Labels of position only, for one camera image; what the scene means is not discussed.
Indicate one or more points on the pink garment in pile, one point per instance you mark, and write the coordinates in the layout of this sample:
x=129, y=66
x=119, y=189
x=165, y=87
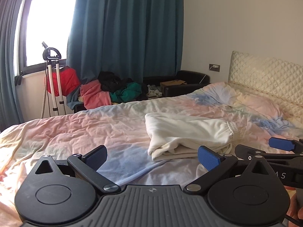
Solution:
x=93, y=96

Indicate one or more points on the teal curtain left panel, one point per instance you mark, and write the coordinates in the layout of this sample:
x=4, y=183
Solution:
x=10, y=108

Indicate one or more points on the wall power socket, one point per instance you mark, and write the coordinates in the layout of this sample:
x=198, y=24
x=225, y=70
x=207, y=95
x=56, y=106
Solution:
x=214, y=67

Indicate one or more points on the window with dark frame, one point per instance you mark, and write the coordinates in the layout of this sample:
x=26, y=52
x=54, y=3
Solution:
x=41, y=22

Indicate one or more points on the cream white zip hoodie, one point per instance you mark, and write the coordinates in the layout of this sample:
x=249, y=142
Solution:
x=179, y=136

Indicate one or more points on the garment steamer stand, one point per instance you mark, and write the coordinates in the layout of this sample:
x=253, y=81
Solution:
x=52, y=59

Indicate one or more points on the cream quilted headboard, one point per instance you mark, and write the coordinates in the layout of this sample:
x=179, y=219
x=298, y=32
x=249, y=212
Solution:
x=278, y=80

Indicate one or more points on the teal curtain right panel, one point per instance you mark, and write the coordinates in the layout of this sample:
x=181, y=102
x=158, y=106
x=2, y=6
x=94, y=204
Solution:
x=131, y=38

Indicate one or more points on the black side sofa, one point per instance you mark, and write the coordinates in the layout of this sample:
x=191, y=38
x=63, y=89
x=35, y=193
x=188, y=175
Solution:
x=194, y=80

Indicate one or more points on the black garment in pile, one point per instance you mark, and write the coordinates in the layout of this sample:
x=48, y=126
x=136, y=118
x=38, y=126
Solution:
x=111, y=82

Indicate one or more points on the brown cardboard box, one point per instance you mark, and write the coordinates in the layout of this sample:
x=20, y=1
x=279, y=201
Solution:
x=177, y=82

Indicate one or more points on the teal curtain panel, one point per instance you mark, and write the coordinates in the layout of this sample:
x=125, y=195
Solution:
x=10, y=108
x=131, y=38

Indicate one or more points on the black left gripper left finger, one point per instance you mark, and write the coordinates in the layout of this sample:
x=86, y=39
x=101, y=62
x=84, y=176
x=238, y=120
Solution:
x=63, y=191

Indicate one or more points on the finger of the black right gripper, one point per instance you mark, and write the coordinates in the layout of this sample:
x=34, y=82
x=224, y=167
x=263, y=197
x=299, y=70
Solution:
x=248, y=153
x=294, y=146

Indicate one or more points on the green garment in pile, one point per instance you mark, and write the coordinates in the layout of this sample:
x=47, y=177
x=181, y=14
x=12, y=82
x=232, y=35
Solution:
x=128, y=93

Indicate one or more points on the person's right hand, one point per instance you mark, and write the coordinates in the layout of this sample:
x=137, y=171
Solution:
x=294, y=211

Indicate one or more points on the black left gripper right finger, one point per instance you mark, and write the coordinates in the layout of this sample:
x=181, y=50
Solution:
x=238, y=191

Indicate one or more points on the red cloth on stand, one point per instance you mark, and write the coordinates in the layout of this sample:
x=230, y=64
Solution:
x=69, y=81

